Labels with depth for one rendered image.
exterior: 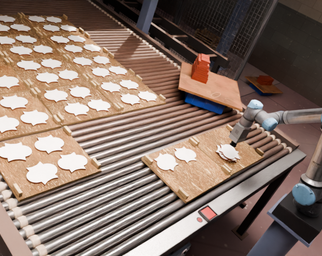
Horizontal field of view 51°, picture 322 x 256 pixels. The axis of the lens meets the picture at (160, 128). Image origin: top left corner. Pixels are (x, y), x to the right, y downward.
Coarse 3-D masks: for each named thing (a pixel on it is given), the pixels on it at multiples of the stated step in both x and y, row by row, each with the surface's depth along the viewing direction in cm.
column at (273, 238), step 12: (276, 204) 197; (276, 228) 196; (288, 228) 184; (264, 240) 204; (276, 240) 196; (288, 240) 192; (300, 240) 181; (312, 240) 182; (252, 252) 213; (264, 252) 204; (276, 252) 199
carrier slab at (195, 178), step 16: (176, 144) 201; (144, 160) 180; (176, 160) 189; (208, 160) 199; (160, 176) 174; (176, 176) 177; (192, 176) 182; (208, 176) 186; (224, 176) 191; (176, 192) 168; (192, 192) 172
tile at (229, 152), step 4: (220, 144) 211; (224, 148) 208; (228, 148) 210; (232, 148) 212; (224, 152) 205; (228, 152) 206; (232, 152) 208; (236, 152) 209; (224, 156) 203; (228, 156) 203; (232, 156) 204; (236, 156) 205
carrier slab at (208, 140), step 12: (216, 132) 228; (228, 132) 233; (204, 144) 211; (216, 144) 216; (228, 144) 220; (240, 144) 225; (216, 156) 204; (240, 156) 213; (252, 156) 218; (240, 168) 203
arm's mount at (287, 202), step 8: (288, 200) 189; (280, 208) 185; (288, 208) 183; (296, 208) 185; (280, 216) 186; (288, 216) 183; (296, 216) 180; (304, 216) 181; (320, 216) 184; (288, 224) 184; (296, 224) 181; (304, 224) 178; (312, 224) 177; (320, 224) 179; (296, 232) 182; (304, 232) 179; (312, 232) 176
